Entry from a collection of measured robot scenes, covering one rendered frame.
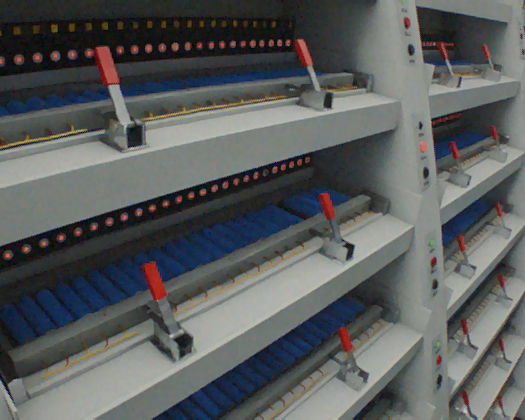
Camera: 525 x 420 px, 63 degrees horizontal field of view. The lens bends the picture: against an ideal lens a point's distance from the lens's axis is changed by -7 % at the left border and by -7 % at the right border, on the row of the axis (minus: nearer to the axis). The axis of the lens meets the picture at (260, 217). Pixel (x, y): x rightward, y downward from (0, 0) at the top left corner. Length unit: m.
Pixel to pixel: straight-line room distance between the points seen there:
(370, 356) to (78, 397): 0.47
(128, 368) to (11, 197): 0.19
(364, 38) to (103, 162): 0.49
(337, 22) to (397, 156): 0.24
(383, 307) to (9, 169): 0.64
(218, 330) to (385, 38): 0.49
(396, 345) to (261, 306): 0.34
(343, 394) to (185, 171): 0.41
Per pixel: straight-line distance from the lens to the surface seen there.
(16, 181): 0.35
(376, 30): 0.74
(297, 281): 0.56
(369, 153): 0.76
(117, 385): 0.43
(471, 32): 1.42
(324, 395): 0.68
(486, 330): 1.23
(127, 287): 0.51
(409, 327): 0.83
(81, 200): 0.37
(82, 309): 0.48
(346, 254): 0.59
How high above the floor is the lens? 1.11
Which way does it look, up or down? 13 degrees down
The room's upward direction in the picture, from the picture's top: 10 degrees counter-clockwise
